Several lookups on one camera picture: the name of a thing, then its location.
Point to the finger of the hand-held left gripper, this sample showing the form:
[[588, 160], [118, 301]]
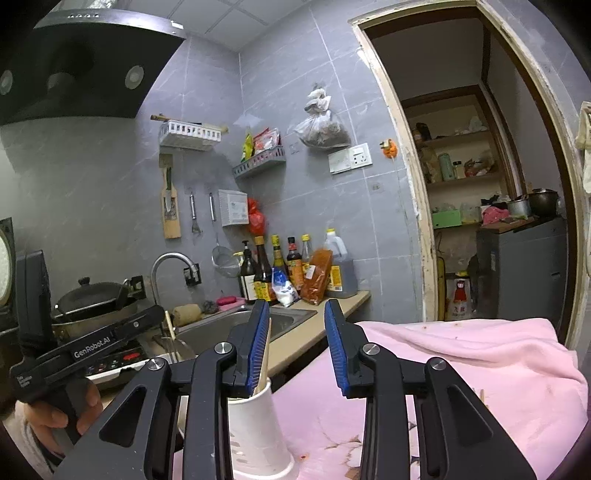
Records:
[[143, 321]]

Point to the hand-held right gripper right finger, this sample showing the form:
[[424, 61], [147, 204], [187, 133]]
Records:
[[334, 350]]

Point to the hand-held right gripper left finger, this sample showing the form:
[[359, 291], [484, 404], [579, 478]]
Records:
[[259, 341]]

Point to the brown wooden chopstick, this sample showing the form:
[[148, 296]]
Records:
[[264, 360]]

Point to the white plastic utensil holder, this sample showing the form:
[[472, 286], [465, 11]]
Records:
[[258, 429]]

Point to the person's left forearm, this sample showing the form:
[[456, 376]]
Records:
[[27, 454]]

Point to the person's left hand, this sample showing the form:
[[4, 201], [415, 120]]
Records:
[[46, 422]]

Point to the steel sink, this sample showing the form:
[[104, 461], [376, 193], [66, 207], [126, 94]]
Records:
[[286, 318]]

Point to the wooden kitchen counter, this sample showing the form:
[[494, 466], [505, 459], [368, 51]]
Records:
[[300, 337]]

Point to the brown sponge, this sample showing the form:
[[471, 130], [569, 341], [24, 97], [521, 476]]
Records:
[[187, 314]]

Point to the pink dish sponge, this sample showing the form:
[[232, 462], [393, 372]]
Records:
[[231, 301]]

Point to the white round appliance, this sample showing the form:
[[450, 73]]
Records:
[[5, 267]]

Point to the black wok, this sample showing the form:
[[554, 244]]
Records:
[[92, 300]]

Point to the white and blue bag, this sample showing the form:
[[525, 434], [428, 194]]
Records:
[[285, 290]]

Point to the steel wool scrubber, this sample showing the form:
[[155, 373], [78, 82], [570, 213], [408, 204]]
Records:
[[208, 307]]

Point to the dark pump bottle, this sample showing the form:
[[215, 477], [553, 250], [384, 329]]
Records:
[[247, 277]]

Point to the tall dark sauce bottle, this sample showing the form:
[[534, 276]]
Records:
[[263, 272]]

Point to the metal faucet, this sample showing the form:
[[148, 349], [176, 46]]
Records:
[[171, 256]]

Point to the large dark liquid jug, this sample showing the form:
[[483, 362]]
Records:
[[344, 277]]

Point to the orange spice packet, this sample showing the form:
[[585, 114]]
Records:
[[316, 277]]

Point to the red-label sauce bottle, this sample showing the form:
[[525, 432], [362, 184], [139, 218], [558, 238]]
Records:
[[294, 265]]

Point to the yellow-capped sauce bottle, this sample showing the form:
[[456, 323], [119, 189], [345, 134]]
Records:
[[278, 258]]

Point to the hanging metal strainer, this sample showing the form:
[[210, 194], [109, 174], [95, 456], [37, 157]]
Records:
[[226, 263]]

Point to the small yellow-capped bottle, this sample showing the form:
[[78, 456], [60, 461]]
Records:
[[307, 254]]

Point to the wooden knife holder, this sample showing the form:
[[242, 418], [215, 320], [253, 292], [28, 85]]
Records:
[[171, 221]]

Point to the red plastic bag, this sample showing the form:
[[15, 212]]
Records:
[[257, 219]]

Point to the pink tablecloth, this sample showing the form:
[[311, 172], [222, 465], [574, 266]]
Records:
[[461, 360]]

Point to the red-label oil bottle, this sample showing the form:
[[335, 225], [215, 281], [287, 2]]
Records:
[[460, 297]]

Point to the green box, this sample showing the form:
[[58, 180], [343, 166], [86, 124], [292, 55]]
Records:
[[447, 219]]

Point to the yellow snack packet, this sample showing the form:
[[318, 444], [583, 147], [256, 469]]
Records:
[[248, 147]]

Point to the red snack packet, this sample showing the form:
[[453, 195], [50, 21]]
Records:
[[268, 141]]

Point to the grey cabinet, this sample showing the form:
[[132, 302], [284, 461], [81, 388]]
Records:
[[521, 267]]

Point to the pink rag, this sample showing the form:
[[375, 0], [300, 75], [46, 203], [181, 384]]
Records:
[[495, 215]]

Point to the green canister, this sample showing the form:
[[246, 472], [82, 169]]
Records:
[[447, 167]]

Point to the plastic bag of dry goods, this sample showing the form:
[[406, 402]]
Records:
[[323, 129]]

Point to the steel pot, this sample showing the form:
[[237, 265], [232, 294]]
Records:
[[519, 208]]

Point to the black range hood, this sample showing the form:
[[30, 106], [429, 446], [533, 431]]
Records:
[[69, 69]]

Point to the wooden shelf unit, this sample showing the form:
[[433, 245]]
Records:
[[461, 138]]

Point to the black pot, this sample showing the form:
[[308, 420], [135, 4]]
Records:
[[544, 203]]

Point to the cream rubber gloves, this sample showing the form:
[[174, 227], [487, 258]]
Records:
[[585, 138]]

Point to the black wall adapter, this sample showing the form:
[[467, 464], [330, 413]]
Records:
[[193, 274]]

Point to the white wall box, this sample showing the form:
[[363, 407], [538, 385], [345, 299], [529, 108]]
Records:
[[233, 207]]

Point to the grey wall shelf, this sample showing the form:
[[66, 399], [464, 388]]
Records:
[[258, 164]]

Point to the white door frame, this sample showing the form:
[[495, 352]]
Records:
[[401, 184]]

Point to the white wall socket panel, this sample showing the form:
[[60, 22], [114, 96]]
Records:
[[350, 159]]

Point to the white wall basket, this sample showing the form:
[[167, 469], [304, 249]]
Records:
[[189, 134]]

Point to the orange wall plug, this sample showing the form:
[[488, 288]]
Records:
[[388, 147]]

